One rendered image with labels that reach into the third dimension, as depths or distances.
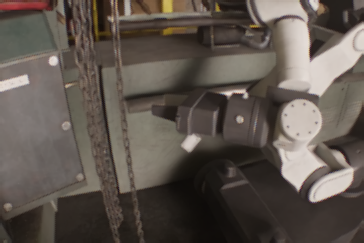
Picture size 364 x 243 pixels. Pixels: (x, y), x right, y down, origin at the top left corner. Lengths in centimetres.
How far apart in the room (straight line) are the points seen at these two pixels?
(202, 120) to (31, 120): 32
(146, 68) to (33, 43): 55
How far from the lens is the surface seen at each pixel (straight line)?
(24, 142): 56
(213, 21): 104
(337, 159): 103
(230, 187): 101
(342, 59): 73
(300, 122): 42
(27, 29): 55
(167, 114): 49
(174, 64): 102
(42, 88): 53
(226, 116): 44
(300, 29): 53
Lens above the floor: 88
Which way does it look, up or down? 29 degrees down
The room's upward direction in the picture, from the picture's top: straight up
